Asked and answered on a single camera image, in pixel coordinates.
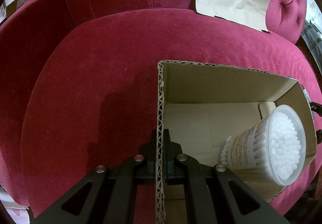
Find red velvet tufted sofa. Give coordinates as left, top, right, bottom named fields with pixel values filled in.
left=1, top=0, right=321, bottom=216

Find cardboard box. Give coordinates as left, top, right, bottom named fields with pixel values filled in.
left=156, top=61, right=317, bottom=223

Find cotton swab plastic jar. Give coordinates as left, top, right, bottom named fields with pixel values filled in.
left=219, top=105, right=306, bottom=186

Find grey plaid blanket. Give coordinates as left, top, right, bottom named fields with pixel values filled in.
left=301, top=20, right=321, bottom=66

